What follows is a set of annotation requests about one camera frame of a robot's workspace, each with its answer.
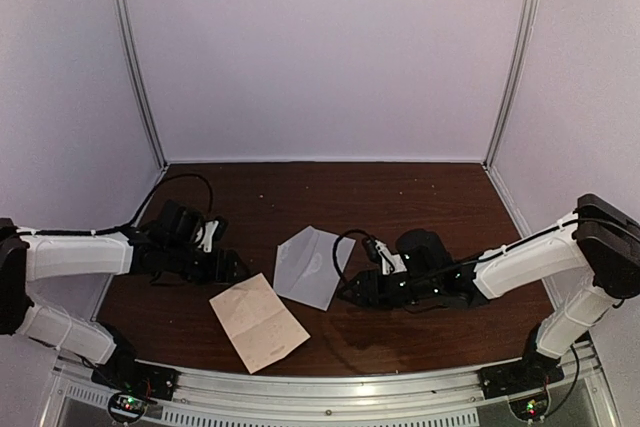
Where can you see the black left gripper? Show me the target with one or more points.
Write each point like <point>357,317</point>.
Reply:
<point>216,275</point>

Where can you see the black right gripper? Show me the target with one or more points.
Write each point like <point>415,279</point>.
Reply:
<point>368,281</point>

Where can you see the grey envelope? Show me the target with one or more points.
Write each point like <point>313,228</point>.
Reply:
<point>304,271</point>

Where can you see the beige paper sheet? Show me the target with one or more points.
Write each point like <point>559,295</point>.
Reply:
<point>258,324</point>

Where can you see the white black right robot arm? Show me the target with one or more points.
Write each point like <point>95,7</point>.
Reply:
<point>595,236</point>

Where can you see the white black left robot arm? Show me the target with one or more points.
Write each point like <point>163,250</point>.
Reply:
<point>179,241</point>

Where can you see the left green circuit board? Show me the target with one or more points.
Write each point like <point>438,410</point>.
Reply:
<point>124,408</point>

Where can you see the green circuit board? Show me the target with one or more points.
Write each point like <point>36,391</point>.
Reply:
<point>529,409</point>
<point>124,408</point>

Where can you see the right green circuit board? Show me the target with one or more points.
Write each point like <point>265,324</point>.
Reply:
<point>529,409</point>

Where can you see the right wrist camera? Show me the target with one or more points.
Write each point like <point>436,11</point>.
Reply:
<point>378,253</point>

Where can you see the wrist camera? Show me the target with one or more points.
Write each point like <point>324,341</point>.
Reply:
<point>212,232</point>
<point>378,253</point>

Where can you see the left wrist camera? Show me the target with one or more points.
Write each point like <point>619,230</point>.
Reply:
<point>212,232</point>

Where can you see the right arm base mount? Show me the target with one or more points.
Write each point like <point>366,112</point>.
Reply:
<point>513,378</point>

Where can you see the aluminium front table rail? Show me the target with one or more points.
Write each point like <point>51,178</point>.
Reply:
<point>450,397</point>

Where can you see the aluminium left corner post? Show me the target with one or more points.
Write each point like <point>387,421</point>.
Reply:
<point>137,82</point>

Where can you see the aluminium corner post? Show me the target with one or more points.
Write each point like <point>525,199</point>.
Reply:
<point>526,22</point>
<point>137,82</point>

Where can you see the aluminium right corner post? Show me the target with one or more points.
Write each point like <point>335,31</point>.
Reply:
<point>526,22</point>

